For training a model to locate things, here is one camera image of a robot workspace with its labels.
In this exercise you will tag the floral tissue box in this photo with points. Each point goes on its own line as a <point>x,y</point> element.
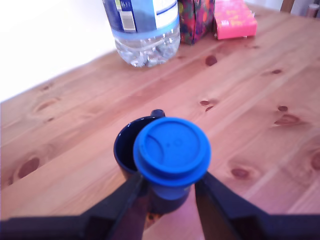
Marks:
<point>196,22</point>

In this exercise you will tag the black Elwood mug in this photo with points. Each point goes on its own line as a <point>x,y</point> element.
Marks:
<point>125,150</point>

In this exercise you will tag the large clear water bottle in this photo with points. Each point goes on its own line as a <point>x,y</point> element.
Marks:
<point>145,30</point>

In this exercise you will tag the blue coffee capsule numbered three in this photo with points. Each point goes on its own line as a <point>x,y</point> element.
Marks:
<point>172,150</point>

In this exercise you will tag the pink flat box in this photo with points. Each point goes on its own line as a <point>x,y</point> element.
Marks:
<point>235,22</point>

